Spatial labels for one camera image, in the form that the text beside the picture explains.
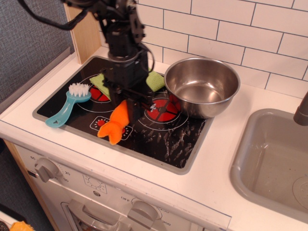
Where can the black toy cooktop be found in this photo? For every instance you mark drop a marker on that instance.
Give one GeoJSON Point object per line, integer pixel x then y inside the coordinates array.
{"type": "Point", "coordinates": [164, 137]}

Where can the orange plush toy fish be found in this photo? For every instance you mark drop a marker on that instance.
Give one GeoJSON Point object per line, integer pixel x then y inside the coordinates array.
{"type": "Point", "coordinates": [117, 121]}

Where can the stainless steel bowl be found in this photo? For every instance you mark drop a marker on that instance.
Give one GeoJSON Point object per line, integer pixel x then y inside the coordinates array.
{"type": "Point", "coordinates": [204, 87]}

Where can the grey oven dial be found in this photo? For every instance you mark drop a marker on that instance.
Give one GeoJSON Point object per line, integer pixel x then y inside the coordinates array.
{"type": "Point", "coordinates": [46, 169]}
{"type": "Point", "coordinates": [143, 213]}

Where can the orange black object on floor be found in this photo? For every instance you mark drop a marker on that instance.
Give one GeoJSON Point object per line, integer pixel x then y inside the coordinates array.
{"type": "Point", "coordinates": [17, 226]}

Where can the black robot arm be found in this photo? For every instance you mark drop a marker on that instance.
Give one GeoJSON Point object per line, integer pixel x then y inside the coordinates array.
{"type": "Point", "coordinates": [119, 22]}

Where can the right grey oven dial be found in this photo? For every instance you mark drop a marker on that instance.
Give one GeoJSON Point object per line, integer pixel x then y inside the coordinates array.
{"type": "Point", "coordinates": [143, 213]}

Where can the grey faucet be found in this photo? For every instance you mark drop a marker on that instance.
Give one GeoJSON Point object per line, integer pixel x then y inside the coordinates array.
{"type": "Point", "coordinates": [301, 114]}

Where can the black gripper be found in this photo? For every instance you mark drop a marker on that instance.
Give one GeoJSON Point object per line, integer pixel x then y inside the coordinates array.
{"type": "Point", "coordinates": [126, 80]}

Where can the left grey oven dial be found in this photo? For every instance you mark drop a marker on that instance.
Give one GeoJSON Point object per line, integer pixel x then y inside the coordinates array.
{"type": "Point", "coordinates": [46, 169]}

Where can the left red cooktop knob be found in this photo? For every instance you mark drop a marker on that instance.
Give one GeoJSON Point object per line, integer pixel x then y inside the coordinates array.
{"type": "Point", "coordinates": [100, 123]}

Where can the blue dish brush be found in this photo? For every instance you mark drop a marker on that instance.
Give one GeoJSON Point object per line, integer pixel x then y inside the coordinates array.
{"type": "Point", "coordinates": [77, 93]}

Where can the grey oven door handle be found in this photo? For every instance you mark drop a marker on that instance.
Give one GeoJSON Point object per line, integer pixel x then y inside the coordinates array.
{"type": "Point", "coordinates": [94, 218]}

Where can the grey plastic sink basin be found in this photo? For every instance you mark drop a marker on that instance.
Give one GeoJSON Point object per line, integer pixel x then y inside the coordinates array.
{"type": "Point", "coordinates": [271, 163]}

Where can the wooden side post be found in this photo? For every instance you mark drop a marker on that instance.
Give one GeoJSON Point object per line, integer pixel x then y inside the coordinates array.
{"type": "Point", "coordinates": [86, 38]}

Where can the green folded cloth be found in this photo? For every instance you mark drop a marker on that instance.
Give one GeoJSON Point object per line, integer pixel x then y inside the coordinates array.
{"type": "Point", "coordinates": [155, 81]}

